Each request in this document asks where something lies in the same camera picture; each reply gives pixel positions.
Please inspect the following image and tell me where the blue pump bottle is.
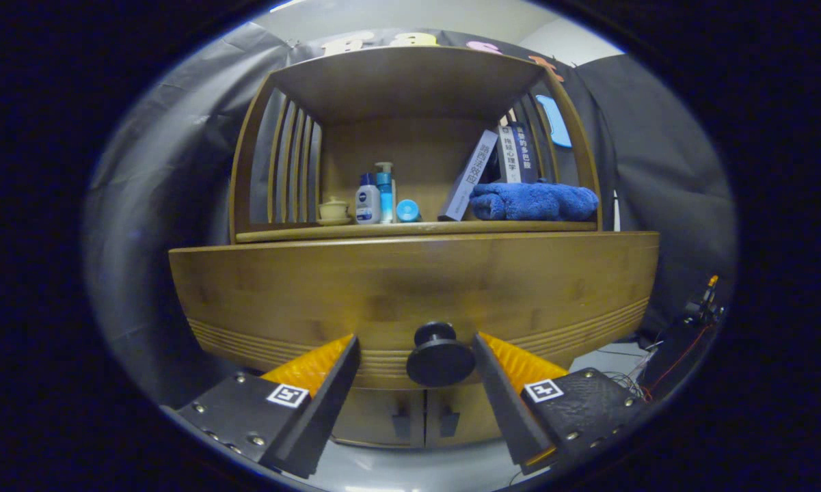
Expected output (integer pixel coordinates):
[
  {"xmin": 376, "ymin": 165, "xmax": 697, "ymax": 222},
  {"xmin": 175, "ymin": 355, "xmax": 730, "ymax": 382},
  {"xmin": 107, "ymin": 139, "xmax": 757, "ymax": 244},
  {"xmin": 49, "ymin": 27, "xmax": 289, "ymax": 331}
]
[{"xmin": 375, "ymin": 161, "xmax": 394, "ymax": 224}]

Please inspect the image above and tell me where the wooden cabinet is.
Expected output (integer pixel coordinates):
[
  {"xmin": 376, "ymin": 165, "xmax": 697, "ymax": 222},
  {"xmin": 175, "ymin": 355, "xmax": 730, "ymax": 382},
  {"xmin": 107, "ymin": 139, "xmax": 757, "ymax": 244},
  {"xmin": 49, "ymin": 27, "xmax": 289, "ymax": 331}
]
[{"xmin": 168, "ymin": 45, "xmax": 660, "ymax": 450}]

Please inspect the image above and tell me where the blue folded towel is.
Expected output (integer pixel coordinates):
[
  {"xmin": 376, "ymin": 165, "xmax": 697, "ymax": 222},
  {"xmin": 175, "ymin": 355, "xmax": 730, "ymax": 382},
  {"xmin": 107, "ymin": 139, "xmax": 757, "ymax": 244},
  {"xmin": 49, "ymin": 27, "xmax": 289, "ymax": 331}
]
[{"xmin": 468, "ymin": 180, "xmax": 600, "ymax": 221}]

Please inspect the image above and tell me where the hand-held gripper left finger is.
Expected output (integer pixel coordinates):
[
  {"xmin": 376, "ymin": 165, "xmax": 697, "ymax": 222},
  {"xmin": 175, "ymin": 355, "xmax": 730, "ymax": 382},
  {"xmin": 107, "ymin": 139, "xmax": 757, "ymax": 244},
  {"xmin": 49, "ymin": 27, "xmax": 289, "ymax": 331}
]
[{"xmin": 176, "ymin": 333, "xmax": 362, "ymax": 479}]

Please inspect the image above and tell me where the wooden drawer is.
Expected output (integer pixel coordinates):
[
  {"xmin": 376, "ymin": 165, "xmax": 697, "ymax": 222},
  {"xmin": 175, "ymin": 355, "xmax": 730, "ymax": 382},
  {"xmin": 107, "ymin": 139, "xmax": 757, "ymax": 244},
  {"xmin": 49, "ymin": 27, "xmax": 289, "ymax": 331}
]
[{"xmin": 168, "ymin": 231, "xmax": 660, "ymax": 390}]

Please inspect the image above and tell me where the grey leaning book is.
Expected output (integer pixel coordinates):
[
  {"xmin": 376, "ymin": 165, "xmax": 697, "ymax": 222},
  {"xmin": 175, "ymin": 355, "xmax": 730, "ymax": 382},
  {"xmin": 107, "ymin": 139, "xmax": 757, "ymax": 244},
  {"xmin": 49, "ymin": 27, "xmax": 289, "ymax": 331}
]
[{"xmin": 438, "ymin": 129, "xmax": 500, "ymax": 222}]

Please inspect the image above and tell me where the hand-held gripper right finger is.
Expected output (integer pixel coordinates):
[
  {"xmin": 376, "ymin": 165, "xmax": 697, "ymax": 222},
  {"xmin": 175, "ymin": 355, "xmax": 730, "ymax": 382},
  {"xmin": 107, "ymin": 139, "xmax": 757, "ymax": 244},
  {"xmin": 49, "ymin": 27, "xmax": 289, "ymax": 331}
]
[{"xmin": 471, "ymin": 331, "xmax": 651, "ymax": 476}]

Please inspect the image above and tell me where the orange tipped black clamp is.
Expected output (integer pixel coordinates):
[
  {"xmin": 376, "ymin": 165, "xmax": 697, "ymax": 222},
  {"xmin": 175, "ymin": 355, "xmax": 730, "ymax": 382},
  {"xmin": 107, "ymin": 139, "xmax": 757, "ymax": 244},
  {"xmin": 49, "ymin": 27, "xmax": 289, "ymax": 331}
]
[{"xmin": 684, "ymin": 275, "xmax": 725, "ymax": 325}]

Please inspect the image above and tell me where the dark blue spine book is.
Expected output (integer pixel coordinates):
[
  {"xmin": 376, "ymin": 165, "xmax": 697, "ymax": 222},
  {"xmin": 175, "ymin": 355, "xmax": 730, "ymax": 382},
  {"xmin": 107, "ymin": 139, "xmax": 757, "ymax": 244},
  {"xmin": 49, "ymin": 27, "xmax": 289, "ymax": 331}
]
[{"xmin": 516, "ymin": 122, "xmax": 539, "ymax": 184}]

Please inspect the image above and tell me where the cream lidded teacup with saucer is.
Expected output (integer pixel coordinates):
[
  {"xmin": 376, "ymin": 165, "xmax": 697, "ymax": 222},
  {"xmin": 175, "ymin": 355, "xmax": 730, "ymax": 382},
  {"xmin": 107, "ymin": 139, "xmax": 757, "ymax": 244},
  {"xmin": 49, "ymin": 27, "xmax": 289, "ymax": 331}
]
[{"xmin": 316, "ymin": 197, "xmax": 353, "ymax": 226}]

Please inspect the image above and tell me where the wooden cabinet countertop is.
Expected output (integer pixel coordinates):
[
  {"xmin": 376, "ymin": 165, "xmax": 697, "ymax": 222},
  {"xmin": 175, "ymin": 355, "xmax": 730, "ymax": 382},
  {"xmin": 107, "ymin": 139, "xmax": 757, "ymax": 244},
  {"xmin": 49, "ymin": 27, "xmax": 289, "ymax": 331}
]
[{"xmin": 236, "ymin": 220, "xmax": 599, "ymax": 244}]

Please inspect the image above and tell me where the white lotion bottle blue cap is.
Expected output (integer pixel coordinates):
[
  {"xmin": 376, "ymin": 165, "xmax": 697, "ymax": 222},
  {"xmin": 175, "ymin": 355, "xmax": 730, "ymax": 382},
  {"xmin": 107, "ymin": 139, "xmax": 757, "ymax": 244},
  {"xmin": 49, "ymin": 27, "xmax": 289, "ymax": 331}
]
[{"xmin": 355, "ymin": 173, "xmax": 381, "ymax": 226}]

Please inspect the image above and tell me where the white spine book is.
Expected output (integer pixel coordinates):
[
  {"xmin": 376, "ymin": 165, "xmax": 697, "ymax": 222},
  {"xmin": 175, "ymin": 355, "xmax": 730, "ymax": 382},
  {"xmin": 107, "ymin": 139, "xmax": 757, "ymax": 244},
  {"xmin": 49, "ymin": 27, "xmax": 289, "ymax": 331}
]
[{"xmin": 496, "ymin": 125, "xmax": 522, "ymax": 184}]

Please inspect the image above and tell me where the red cable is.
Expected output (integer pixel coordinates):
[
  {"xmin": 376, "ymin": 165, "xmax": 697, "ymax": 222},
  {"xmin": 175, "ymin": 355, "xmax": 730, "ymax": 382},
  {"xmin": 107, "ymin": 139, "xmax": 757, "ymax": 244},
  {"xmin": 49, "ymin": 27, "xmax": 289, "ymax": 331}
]
[{"xmin": 646, "ymin": 323, "xmax": 717, "ymax": 400}]

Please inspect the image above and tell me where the black round drawer knob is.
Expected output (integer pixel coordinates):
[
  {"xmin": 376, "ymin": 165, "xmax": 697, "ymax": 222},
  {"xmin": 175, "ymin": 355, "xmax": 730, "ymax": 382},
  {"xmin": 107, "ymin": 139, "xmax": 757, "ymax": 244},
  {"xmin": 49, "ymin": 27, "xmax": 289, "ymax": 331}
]
[{"xmin": 406, "ymin": 321, "xmax": 477, "ymax": 387}]

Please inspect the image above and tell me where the wooden cabinet door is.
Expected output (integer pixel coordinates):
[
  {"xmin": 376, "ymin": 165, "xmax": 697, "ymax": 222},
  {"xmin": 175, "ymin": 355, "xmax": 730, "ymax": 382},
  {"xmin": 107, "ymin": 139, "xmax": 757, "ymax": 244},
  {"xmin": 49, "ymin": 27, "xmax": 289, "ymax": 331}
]
[
  {"xmin": 332, "ymin": 388, "xmax": 426, "ymax": 448},
  {"xmin": 424, "ymin": 386, "xmax": 507, "ymax": 450}
]

